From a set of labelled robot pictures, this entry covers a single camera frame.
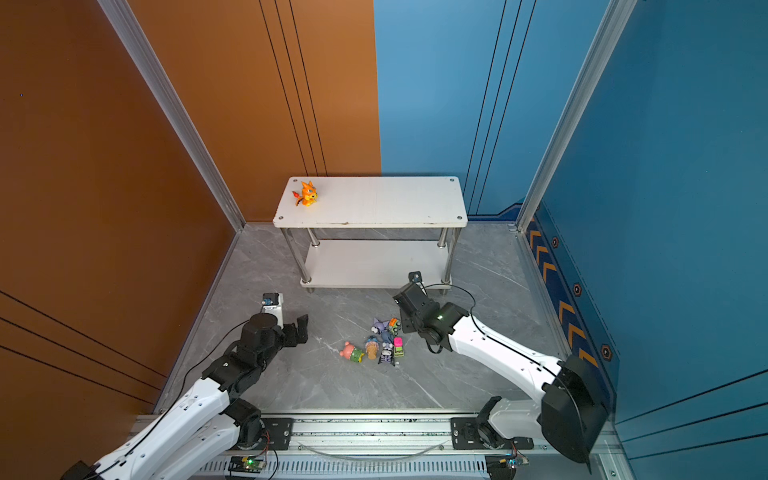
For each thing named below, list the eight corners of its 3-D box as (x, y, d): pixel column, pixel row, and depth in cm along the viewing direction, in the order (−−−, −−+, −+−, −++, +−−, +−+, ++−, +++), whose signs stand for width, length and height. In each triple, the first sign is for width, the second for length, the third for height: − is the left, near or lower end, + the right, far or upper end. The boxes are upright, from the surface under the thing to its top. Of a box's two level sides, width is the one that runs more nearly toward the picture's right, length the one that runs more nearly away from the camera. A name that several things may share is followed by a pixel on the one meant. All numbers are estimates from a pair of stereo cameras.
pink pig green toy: (340, 355, 88) (338, 350, 85) (347, 345, 90) (346, 340, 87) (358, 367, 86) (357, 362, 83) (365, 356, 88) (364, 352, 85)
